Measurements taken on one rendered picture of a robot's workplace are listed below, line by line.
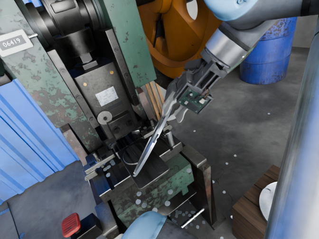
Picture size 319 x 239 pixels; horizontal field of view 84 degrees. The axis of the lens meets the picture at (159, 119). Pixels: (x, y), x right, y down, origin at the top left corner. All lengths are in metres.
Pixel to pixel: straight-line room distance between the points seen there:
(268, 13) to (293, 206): 0.21
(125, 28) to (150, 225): 0.54
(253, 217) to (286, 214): 0.88
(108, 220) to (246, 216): 0.66
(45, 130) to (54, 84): 1.48
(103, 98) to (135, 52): 0.20
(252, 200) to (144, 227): 0.90
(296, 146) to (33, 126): 1.99
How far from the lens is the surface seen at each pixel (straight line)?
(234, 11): 0.26
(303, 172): 0.20
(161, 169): 0.71
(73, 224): 0.78
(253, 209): 1.10
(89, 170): 0.92
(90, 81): 0.66
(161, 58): 0.95
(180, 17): 0.76
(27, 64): 0.59
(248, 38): 0.38
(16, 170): 2.29
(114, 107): 0.71
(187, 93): 0.39
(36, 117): 2.00
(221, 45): 0.37
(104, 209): 0.89
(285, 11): 0.28
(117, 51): 0.62
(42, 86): 0.61
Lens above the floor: 1.33
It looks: 36 degrees down
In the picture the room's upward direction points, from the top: 17 degrees counter-clockwise
